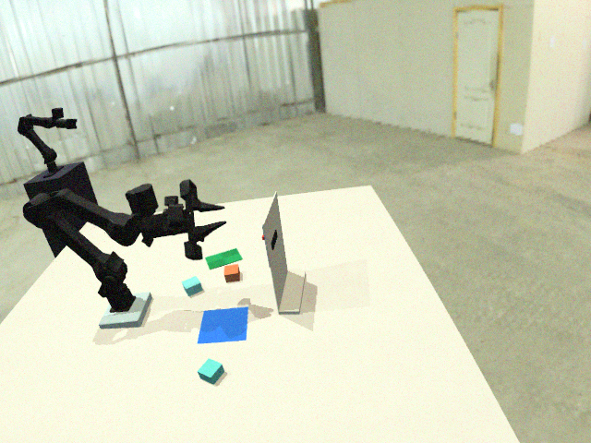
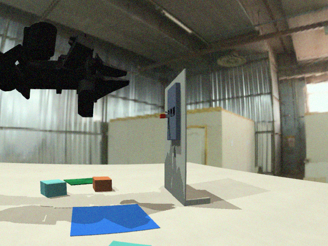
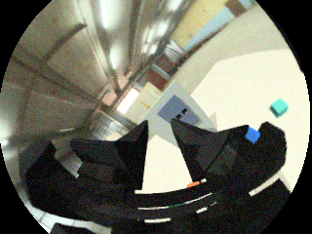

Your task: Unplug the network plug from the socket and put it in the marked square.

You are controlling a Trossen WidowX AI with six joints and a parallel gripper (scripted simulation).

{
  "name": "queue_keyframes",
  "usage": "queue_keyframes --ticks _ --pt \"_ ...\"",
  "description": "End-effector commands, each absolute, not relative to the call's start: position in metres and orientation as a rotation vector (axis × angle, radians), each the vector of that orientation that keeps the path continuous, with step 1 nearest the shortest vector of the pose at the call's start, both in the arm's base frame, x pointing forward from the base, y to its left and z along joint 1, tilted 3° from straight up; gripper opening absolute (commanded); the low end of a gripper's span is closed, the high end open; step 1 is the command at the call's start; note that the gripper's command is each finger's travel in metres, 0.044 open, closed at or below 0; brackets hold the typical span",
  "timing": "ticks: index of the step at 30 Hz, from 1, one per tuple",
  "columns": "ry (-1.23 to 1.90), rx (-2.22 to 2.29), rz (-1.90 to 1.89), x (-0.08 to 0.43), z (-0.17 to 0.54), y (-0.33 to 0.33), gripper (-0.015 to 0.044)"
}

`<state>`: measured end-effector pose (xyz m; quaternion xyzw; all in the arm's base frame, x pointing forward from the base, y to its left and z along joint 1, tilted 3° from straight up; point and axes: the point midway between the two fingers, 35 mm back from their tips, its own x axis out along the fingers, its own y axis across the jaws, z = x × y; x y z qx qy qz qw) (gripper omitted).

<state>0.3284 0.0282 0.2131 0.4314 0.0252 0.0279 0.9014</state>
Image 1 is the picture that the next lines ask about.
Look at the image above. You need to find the teal block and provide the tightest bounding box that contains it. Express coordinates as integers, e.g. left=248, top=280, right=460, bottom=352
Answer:
left=181, top=276, right=203, bottom=296

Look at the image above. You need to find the small teal cube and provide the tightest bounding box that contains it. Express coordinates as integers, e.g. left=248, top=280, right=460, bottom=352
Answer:
left=197, top=358, right=225, bottom=385

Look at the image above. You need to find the green flat plate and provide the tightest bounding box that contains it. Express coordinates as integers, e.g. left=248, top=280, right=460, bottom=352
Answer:
left=205, top=248, right=243, bottom=270

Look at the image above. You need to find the blue flat square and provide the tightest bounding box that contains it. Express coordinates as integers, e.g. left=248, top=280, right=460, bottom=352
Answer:
left=198, top=307, right=248, bottom=344

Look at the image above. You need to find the brown block with orange top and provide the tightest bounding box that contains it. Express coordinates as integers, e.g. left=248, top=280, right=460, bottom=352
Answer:
left=224, top=264, right=240, bottom=283

